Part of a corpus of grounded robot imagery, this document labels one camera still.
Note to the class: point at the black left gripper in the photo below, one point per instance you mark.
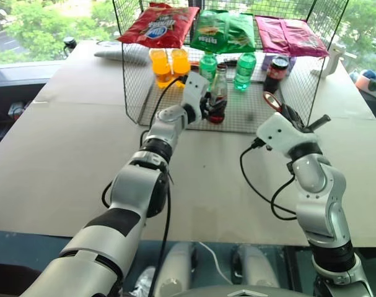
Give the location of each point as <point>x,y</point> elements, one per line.
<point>204,106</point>

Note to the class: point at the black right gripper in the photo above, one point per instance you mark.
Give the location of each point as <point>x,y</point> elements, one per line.
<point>297,122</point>

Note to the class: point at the glass cola bottle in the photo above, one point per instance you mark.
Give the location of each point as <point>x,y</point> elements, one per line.
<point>218,85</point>

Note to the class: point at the red bottle opener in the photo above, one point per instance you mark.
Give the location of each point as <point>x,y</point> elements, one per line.
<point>272,99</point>

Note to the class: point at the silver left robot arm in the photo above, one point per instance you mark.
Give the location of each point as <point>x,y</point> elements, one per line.
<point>132,185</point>

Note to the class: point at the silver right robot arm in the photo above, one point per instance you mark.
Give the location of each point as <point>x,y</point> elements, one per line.
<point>317,185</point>

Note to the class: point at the green soda plastic bottle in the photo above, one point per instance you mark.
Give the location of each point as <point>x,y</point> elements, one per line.
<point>245,72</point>
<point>207,66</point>

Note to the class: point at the plastic cola bottle red label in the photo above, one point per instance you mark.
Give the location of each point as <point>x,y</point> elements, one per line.
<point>276,72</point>

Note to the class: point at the orange soda plastic bottle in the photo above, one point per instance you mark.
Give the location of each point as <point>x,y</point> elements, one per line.
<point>179,62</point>
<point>160,66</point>

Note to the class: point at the small dark item in rack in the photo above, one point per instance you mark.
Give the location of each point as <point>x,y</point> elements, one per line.
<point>230,62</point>

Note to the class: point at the white plastic stand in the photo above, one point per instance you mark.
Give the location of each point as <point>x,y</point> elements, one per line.
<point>333,60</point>

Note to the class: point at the purple box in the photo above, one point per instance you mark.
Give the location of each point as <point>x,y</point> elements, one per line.
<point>267,62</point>

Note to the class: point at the coral round toy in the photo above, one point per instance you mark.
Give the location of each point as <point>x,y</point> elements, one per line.
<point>362,83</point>

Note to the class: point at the magenta chip bag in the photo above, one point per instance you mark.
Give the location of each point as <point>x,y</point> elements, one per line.
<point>303,40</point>
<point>269,32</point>

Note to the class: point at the dark green round toy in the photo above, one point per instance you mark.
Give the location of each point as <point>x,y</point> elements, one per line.
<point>375,85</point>

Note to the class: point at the green chip bag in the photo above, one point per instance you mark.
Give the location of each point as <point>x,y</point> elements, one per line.
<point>242,34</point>
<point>207,31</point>

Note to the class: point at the blue round toy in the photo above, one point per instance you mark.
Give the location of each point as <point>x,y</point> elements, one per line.
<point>373,75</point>

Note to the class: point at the red chip bag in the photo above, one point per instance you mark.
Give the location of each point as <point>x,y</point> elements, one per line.
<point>158,26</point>

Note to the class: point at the grey flat pouch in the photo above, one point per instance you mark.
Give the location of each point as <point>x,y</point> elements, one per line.
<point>111,53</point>

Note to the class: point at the black round device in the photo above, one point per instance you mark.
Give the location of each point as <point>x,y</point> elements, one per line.
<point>69,41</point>

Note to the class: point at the silver rounded robot leg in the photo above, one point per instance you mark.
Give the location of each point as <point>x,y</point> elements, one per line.
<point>172,269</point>
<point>257,269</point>

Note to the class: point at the dark rounded robot torso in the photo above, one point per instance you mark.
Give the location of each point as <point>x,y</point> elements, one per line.
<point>243,292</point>

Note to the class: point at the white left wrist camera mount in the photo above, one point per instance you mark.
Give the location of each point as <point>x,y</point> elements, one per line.
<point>194,89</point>

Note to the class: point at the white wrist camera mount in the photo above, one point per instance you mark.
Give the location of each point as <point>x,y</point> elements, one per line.
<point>277,130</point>
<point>194,89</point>

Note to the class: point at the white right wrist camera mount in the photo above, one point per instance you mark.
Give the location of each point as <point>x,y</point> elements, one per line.
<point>277,130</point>

